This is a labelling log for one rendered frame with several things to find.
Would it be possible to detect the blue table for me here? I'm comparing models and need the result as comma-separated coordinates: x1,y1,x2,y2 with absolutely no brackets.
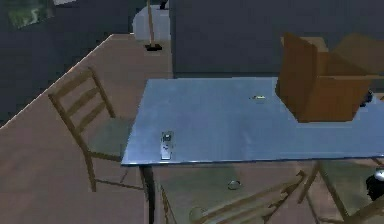
120,77,384,224

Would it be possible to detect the grey remote control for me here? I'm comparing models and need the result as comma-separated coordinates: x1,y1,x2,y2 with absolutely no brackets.
160,130,175,161

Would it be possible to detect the wooden slat-back chair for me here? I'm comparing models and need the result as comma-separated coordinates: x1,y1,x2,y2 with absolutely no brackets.
297,159,384,224
47,66,148,193
152,164,308,224

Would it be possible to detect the wooden floor lamp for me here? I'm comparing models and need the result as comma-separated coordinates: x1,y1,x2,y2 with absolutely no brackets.
144,0,164,52

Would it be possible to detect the brown cardboard box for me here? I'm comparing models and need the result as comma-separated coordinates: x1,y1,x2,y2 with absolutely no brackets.
275,31,384,124

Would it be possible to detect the small black object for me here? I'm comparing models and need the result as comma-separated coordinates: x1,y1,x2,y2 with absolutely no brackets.
359,89,374,108

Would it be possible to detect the green framed picture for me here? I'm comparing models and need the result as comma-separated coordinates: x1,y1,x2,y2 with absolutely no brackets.
7,0,55,29

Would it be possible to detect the black round object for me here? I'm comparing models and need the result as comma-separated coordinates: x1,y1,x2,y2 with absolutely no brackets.
365,168,384,202

